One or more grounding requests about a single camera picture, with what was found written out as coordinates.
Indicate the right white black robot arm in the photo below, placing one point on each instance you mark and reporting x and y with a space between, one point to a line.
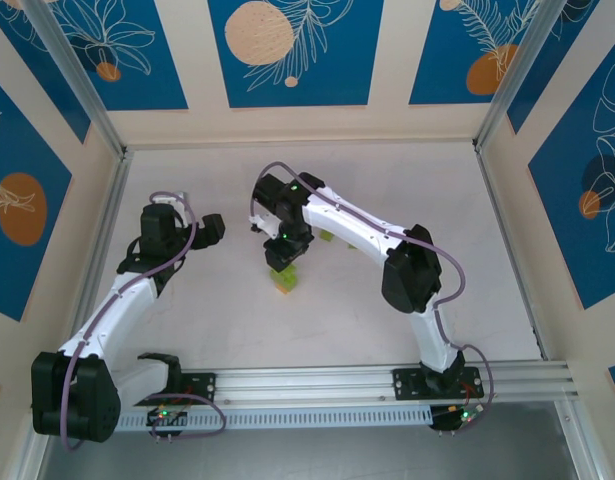
352 225

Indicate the orange lego brick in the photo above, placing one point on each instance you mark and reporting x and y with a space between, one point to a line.
288 289

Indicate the aluminium frame post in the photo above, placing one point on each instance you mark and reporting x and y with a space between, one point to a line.
77 75
517 65

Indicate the right black mount plate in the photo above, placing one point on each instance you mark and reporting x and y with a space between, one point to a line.
407 384

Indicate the grey metal sheet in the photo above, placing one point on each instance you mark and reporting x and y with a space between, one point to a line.
307 455

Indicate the aluminium side rail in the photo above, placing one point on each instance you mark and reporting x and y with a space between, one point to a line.
112 200
502 225

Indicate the long green lego brick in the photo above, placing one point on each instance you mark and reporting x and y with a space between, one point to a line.
283 276

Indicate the aluminium mounting rail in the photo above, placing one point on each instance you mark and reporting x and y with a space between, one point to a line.
307 385

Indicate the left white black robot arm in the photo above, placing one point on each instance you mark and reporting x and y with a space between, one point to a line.
112 310

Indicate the left black mount plate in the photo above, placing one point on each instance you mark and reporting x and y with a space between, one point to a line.
202 387

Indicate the black mount plate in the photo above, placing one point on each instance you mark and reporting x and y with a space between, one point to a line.
202 387
407 384

